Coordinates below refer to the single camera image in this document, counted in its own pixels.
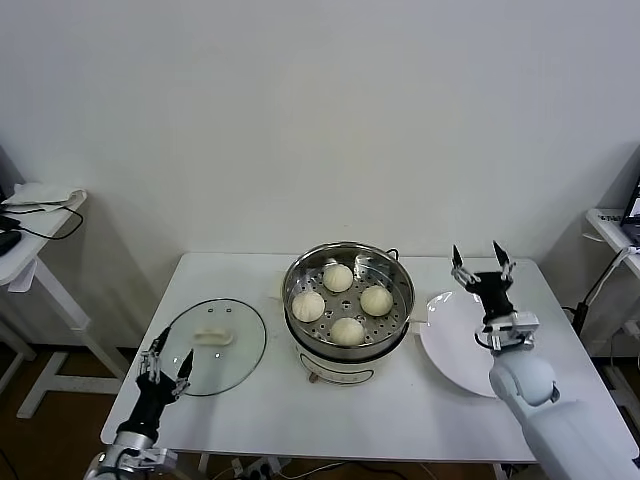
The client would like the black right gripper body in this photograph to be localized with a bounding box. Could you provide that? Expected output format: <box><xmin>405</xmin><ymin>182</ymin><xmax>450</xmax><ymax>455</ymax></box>
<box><xmin>464</xmin><ymin>269</ymin><xmax>517</xmax><ymax>322</ymax></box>

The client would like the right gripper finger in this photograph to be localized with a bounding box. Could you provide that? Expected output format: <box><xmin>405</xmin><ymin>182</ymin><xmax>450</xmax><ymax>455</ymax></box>
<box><xmin>451</xmin><ymin>243</ymin><xmax>479</xmax><ymax>289</ymax></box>
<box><xmin>492</xmin><ymin>239</ymin><xmax>517</xmax><ymax>284</ymax></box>

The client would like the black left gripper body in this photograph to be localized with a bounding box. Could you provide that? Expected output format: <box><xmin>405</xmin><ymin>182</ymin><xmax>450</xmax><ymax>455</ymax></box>
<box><xmin>117</xmin><ymin>372</ymin><xmax>179</xmax><ymax>440</ymax></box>

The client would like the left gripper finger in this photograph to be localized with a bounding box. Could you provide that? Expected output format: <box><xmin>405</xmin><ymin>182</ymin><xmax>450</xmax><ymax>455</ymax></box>
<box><xmin>172</xmin><ymin>348</ymin><xmax>196</xmax><ymax>399</ymax></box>
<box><xmin>138</xmin><ymin>327</ymin><xmax>174</xmax><ymax>384</ymax></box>

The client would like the round glass lid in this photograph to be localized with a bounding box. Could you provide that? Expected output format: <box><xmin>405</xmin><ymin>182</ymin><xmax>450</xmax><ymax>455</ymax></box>
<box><xmin>157</xmin><ymin>298</ymin><xmax>268</xmax><ymax>397</ymax></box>

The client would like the white steamed baozi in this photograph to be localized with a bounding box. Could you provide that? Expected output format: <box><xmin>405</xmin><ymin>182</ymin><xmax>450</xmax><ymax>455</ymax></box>
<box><xmin>359</xmin><ymin>284</ymin><xmax>393</xmax><ymax>317</ymax></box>
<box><xmin>322</xmin><ymin>263</ymin><xmax>354</xmax><ymax>294</ymax></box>
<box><xmin>330</xmin><ymin>317</ymin><xmax>366</xmax><ymax>347</ymax></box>
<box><xmin>291</xmin><ymin>290</ymin><xmax>326</xmax><ymax>323</ymax></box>

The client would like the stainless steel steamer basket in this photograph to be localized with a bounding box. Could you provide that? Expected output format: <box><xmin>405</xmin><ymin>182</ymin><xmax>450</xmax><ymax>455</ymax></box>
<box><xmin>269</xmin><ymin>242</ymin><xmax>430</xmax><ymax>351</ymax></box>

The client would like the white round plate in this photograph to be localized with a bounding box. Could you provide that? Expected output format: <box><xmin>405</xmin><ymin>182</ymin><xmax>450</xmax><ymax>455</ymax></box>
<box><xmin>419</xmin><ymin>291</ymin><xmax>501</xmax><ymax>400</ymax></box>

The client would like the white side table with laptop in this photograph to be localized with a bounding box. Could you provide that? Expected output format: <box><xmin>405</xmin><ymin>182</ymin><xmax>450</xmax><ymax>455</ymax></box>
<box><xmin>584</xmin><ymin>207</ymin><xmax>640</xmax><ymax>431</ymax></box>

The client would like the white power strip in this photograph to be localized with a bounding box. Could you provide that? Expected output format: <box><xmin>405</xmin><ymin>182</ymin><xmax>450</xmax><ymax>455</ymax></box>
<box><xmin>232</xmin><ymin>457</ymin><xmax>281</xmax><ymax>479</ymax></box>

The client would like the white electric cooker base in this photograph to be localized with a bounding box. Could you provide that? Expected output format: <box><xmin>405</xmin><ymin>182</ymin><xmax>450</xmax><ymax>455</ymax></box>
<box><xmin>287</xmin><ymin>319</ymin><xmax>429</xmax><ymax>386</ymax></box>

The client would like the white side table with cloth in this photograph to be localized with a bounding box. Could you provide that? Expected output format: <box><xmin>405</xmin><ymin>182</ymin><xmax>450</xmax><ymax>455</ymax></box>
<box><xmin>0</xmin><ymin>192</ymin><xmax>136</xmax><ymax>419</ymax></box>

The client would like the small black device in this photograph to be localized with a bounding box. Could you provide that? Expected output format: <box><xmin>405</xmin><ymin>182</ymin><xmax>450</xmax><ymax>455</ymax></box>
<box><xmin>0</xmin><ymin>229</ymin><xmax>24</xmax><ymax>256</ymax></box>

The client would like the white crumpled cloth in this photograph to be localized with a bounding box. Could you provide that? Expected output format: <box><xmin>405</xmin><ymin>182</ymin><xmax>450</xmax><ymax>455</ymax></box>
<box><xmin>2</xmin><ymin>180</ymin><xmax>87</xmax><ymax>211</ymax></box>

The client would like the grey monitor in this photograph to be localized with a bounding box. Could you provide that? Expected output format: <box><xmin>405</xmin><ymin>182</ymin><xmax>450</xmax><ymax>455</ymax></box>
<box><xmin>0</xmin><ymin>144</ymin><xmax>25</xmax><ymax>201</ymax></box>

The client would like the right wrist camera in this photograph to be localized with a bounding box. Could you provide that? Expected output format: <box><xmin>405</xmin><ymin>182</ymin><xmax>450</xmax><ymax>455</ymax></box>
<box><xmin>474</xmin><ymin>310</ymin><xmax>540</xmax><ymax>351</ymax></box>

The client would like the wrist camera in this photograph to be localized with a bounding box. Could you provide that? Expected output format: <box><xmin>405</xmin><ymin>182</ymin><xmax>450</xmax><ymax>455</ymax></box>
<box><xmin>132</xmin><ymin>446</ymin><xmax>180</xmax><ymax>474</ymax></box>
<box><xmin>474</xmin><ymin>310</ymin><xmax>540</xmax><ymax>351</ymax></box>

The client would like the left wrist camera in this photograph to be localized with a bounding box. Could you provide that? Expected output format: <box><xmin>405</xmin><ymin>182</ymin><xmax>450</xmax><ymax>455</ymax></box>
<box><xmin>132</xmin><ymin>446</ymin><xmax>180</xmax><ymax>474</ymax></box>

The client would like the black cable with adapter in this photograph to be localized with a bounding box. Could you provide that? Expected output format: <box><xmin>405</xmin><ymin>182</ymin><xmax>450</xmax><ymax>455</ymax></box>
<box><xmin>574</xmin><ymin>249</ymin><xmax>624</xmax><ymax>334</ymax></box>

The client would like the white cable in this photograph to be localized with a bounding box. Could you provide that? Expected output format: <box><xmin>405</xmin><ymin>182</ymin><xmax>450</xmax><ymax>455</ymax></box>
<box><xmin>587</xmin><ymin>244</ymin><xmax>640</xmax><ymax>304</ymax></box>

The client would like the thin black looped cable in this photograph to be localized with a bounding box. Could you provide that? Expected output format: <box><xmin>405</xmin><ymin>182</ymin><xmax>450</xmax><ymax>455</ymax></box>
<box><xmin>0</xmin><ymin>202</ymin><xmax>85</xmax><ymax>241</ymax></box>

